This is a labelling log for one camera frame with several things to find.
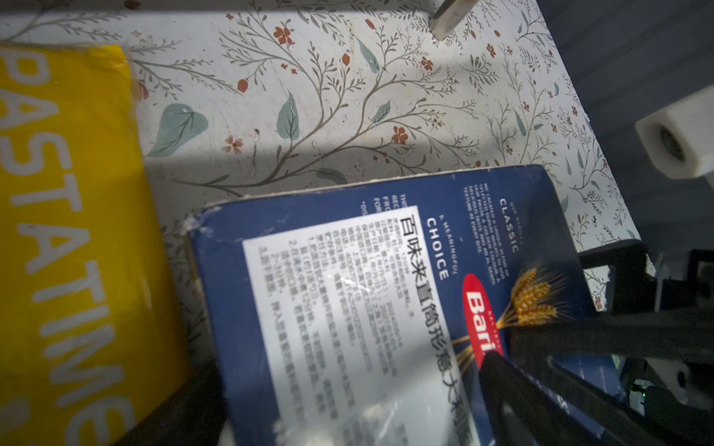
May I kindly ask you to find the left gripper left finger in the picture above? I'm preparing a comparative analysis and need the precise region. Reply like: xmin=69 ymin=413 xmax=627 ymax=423
xmin=115 ymin=360 xmax=228 ymax=445

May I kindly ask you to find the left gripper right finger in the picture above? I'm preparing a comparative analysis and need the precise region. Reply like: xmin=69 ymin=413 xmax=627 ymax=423
xmin=480 ymin=352 xmax=664 ymax=445

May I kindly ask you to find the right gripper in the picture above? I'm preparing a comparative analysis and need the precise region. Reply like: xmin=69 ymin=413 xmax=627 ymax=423
xmin=509 ymin=240 xmax=713 ymax=445

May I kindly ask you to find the yellow Pasta Time bag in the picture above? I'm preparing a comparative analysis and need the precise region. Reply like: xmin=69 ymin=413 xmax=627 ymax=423
xmin=1 ymin=45 xmax=191 ymax=445

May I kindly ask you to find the dark blue Barilla box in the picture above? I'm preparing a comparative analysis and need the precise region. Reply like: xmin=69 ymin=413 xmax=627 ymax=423
xmin=188 ymin=165 xmax=597 ymax=445

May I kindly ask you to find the white two-tier shelf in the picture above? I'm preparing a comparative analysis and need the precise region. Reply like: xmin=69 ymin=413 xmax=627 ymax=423
xmin=430 ymin=0 xmax=479 ymax=41

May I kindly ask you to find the floral table mat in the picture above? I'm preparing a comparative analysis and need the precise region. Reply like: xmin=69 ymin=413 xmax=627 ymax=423
xmin=1 ymin=1 xmax=639 ymax=364

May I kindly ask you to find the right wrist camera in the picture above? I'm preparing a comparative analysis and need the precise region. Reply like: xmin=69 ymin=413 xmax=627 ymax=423
xmin=635 ymin=85 xmax=713 ymax=184

